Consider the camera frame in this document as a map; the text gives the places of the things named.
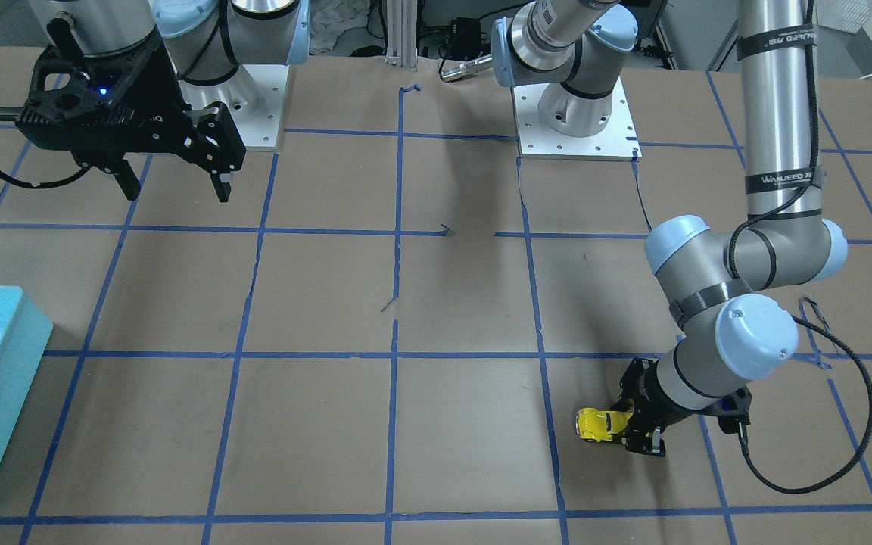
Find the yellow beetle toy car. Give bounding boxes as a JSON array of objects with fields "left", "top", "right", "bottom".
[{"left": 575, "top": 407, "right": 633, "bottom": 443}]

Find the aluminium frame post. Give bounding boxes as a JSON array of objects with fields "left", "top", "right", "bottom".
[{"left": 383, "top": 0, "right": 419, "bottom": 71}]

